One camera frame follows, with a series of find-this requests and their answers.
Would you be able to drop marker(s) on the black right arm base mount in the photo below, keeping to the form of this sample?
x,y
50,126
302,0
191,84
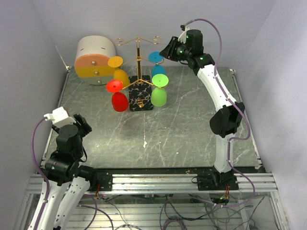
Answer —
x,y
215,181

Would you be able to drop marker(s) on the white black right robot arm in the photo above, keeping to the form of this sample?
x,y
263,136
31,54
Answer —
x,y
228,116

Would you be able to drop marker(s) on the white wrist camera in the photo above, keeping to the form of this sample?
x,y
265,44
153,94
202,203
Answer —
x,y
59,117
183,36

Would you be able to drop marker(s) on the orange plastic wine glass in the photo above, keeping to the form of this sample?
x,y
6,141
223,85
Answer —
x,y
119,74

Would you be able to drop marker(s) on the gold wire glass rack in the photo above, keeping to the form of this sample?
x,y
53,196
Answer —
x,y
140,86

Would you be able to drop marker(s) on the round white drawer cabinet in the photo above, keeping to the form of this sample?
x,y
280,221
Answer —
x,y
91,63

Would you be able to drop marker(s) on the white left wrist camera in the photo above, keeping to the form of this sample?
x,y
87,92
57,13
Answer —
x,y
59,117

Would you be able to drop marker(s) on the green plastic wine glass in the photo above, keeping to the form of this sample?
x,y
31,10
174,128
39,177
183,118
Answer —
x,y
159,94

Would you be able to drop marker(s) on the blue plastic wine glass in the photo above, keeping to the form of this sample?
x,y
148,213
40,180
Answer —
x,y
157,68

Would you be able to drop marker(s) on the red plastic wine glass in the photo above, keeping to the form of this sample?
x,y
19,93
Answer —
x,y
119,100

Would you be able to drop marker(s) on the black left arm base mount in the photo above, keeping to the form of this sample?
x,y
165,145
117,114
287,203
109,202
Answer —
x,y
101,181

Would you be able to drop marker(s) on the aluminium rail frame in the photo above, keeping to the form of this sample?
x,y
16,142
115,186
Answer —
x,y
162,199

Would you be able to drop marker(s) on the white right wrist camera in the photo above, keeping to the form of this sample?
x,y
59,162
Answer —
x,y
183,36

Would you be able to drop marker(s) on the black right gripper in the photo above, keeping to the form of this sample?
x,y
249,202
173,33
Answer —
x,y
168,52

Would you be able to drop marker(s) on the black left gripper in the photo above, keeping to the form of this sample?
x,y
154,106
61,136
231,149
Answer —
x,y
84,127

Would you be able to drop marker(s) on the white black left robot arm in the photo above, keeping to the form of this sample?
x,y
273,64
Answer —
x,y
65,177

